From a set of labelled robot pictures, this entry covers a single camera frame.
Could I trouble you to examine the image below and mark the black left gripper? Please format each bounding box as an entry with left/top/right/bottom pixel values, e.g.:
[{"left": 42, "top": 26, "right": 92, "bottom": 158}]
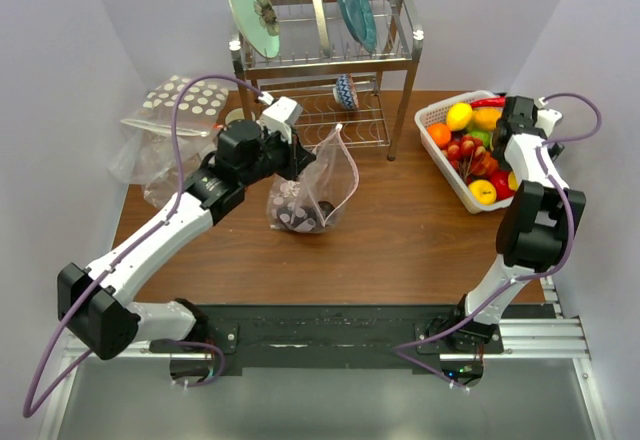
[{"left": 240, "top": 124, "right": 316, "bottom": 187}]

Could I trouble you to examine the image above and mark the yellow apple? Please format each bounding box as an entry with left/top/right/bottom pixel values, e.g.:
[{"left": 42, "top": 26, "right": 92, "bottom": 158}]
[{"left": 468, "top": 179, "right": 497, "bottom": 205}]

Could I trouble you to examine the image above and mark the clear polka dot zip bag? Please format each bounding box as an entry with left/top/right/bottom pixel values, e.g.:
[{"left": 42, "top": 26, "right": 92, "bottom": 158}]
[{"left": 266, "top": 123, "right": 360, "bottom": 234}]

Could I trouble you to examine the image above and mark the dark purple plum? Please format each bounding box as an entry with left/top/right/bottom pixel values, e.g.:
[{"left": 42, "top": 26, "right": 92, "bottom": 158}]
[{"left": 318, "top": 200, "right": 336, "bottom": 228}]

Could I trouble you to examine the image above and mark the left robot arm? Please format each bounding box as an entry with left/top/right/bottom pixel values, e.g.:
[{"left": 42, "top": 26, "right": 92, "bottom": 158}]
[{"left": 57, "top": 120, "right": 316, "bottom": 360}]

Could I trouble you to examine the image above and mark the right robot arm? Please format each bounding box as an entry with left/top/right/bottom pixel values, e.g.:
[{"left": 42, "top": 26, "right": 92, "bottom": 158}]
[{"left": 445, "top": 96, "right": 586, "bottom": 353}]

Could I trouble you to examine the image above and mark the red chili pepper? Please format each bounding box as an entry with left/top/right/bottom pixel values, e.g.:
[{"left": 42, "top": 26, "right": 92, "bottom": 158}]
[{"left": 470, "top": 96, "right": 506, "bottom": 109}]

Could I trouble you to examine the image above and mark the cream mug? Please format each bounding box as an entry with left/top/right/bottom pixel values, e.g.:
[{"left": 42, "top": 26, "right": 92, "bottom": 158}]
[{"left": 224, "top": 108, "right": 256, "bottom": 127}]

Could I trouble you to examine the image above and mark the green custard apple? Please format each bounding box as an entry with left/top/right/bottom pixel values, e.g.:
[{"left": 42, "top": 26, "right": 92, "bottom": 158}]
[{"left": 468, "top": 130, "right": 492, "bottom": 150}]

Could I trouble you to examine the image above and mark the red apple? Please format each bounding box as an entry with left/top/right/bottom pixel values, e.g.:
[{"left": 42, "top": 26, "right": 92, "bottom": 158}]
[{"left": 489, "top": 170, "right": 515, "bottom": 201}]

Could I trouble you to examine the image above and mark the orange fruit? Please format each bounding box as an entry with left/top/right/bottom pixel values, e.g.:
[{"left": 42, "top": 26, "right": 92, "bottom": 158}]
[{"left": 427, "top": 123, "right": 452, "bottom": 149}]

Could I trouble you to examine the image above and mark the white plastic fruit basket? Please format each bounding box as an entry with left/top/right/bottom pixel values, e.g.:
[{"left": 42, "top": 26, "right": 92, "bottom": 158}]
[{"left": 414, "top": 90, "right": 512, "bottom": 214}]

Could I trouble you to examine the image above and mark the pile of plastic bags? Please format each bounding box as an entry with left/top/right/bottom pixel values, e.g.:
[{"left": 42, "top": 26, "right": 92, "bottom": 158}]
[{"left": 108, "top": 75, "right": 229, "bottom": 209}]

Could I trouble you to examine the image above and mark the blue patterned bowl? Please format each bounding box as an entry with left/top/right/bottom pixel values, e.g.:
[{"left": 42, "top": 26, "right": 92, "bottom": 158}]
[{"left": 333, "top": 74, "right": 359, "bottom": 111}]

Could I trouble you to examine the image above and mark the beige plate edge-on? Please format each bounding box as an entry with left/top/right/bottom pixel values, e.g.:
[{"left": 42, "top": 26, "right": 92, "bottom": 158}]
[{"left": 312, "top": 0, "right": 332, "bottom": 58}]

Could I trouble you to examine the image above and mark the steel dish rack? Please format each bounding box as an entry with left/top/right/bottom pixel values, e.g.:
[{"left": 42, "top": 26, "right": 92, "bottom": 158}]
[{"left": 229, "top": 0, "right": 424, "bottom": 160}]

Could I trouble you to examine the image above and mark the mint green floral plate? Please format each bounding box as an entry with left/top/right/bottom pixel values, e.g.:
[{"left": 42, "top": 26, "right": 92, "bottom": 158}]
[{"left": 228, "top": 0, "right": 280, "bottom": 59}]

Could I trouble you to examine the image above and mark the teal plate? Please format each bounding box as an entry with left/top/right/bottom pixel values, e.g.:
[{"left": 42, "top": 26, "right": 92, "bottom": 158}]
[{"left": 337, "top": 0, "right": 377, "bottom": 54}]

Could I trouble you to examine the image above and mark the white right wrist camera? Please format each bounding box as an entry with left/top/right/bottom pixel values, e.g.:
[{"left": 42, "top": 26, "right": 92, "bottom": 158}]
[{"left": 534, "top": 97, "right": 563, "bottom": 139}]

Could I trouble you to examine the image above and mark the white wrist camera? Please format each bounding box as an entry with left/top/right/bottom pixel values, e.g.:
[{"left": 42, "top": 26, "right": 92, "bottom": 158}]
[
  {"left": 258, "top": 96, "right": 303, "bottom": 144},
  {"left": 534, "top": 97, "right": 563, "bottom": 139}
]

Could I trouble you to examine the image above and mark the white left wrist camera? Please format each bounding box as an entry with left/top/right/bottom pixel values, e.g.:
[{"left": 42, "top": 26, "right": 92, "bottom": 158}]
[{"left": 258, "top": 96, "right": 303, "bottom": 144}]

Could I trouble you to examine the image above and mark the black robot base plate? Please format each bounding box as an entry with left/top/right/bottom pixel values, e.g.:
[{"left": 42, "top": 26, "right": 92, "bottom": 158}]
[{"left": 201, "top": 305, "right": 504, "bottom": 383}]

